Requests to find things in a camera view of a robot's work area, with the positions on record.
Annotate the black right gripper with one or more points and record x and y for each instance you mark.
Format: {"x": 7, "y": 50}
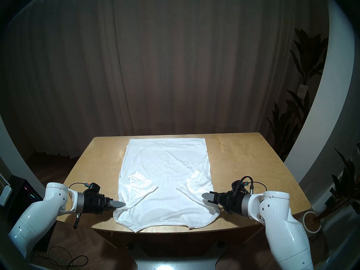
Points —
{"x": 233, "y": 203}

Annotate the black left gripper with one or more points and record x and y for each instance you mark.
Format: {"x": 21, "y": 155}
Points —
{"x": 94, "y": 203}

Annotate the white t-shirt with red print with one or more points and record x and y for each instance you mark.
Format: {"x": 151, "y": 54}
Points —
{"x": 166, "y": 159}

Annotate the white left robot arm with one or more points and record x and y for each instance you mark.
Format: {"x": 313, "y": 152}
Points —
{"x": 36, "y": 213}

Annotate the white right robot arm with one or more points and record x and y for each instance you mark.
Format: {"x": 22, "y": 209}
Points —
{"x": 281, "y": 224}

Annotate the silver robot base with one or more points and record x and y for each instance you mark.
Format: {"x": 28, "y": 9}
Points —
{"x": 177, "y": 265}

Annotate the black computer tower with lights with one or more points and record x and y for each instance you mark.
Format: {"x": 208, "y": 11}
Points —
{"x": 25, "y": 188}

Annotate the white round plant pot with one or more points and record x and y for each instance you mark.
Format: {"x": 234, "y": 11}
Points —
{"x": 315, "y": 226}

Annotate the small white box device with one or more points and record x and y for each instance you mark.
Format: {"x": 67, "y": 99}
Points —
{"x": 5, "y": 195}

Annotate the dark plant in white pot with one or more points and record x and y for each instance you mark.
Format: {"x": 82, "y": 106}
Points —
{"x": 341, "y": 185}

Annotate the white plant label tag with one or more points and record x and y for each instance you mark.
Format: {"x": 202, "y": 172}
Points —
{"x": 303, "y": 91}

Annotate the beige pleated curtain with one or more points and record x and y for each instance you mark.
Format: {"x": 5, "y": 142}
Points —
{"x": 168, "y": 61}

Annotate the tall dark leafy plant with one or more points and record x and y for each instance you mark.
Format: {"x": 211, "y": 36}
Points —
{"x": 308, "y": 55}

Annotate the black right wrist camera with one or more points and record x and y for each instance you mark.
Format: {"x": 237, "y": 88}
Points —
{"x": 236, "y": 185}

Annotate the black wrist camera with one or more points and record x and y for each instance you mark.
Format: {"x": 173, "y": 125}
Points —
{"x": 236, "y": 185}
{"x": 92, "y": 187}

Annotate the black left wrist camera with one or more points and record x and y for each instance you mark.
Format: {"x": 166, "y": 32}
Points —
{"x": 92, "y": 187}

